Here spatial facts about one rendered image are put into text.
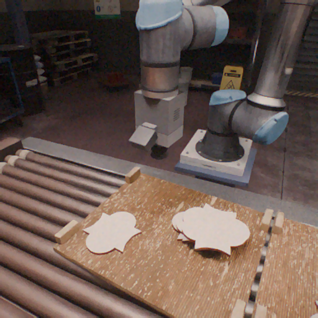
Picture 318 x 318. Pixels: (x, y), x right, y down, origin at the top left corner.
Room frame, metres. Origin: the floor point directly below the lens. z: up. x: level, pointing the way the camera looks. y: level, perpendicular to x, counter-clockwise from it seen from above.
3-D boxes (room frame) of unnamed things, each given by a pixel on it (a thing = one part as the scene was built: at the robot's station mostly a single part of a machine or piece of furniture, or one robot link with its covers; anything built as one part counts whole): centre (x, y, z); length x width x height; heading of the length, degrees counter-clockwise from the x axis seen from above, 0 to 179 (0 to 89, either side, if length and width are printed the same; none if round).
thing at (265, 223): (0.46, -0.26, 0.95); 0.06 x 0.02 x 0.03; 150
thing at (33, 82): (3.78, 2.01, 0.44); 0.59 x 0.59 x 0.88
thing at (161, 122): (0.51, 0.01, 1.20); 0.12 x 0.09 x 0.16; 146
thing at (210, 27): (0.60, -0.07, 1.35); 0.11 x 0.11 x 0.08; 38
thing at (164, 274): (0.44, -0.03, 0.93); 0.41 x 0.35 x 0.02; 60
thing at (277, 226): (0.45, -0.29, 0.95); 0.06 x 0.02 x 0.03; 152
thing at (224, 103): (0.89, -0.25, 1.07); 0.13 x 0.12 x 0.14; 38
